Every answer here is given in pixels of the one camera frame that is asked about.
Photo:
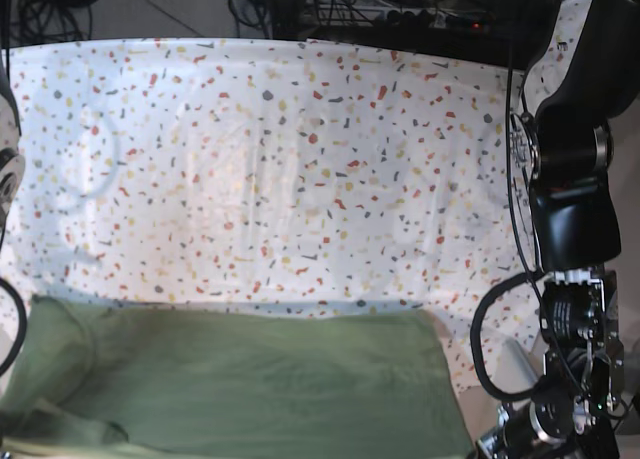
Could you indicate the terrazzo patterned tablecloth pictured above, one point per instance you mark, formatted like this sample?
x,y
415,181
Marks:
x,y
307,179

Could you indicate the green t-shirt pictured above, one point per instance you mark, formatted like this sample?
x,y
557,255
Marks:
x,y
94,381

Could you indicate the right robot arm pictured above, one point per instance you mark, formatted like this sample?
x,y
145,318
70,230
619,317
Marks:
x,y
12,172

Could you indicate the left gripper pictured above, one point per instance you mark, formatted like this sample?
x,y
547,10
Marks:
x,y
554,424

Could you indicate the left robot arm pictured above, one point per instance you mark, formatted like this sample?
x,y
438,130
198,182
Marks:
x,y
564,147

